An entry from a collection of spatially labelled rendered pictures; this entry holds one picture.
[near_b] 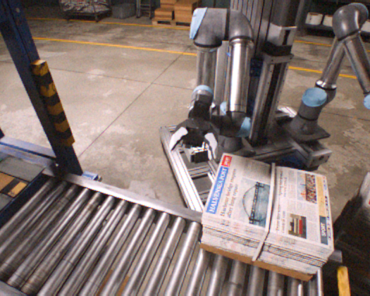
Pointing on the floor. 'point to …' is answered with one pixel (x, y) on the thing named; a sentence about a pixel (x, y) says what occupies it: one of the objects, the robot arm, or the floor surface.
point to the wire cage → (84, 8)
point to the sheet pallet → (175, 12)
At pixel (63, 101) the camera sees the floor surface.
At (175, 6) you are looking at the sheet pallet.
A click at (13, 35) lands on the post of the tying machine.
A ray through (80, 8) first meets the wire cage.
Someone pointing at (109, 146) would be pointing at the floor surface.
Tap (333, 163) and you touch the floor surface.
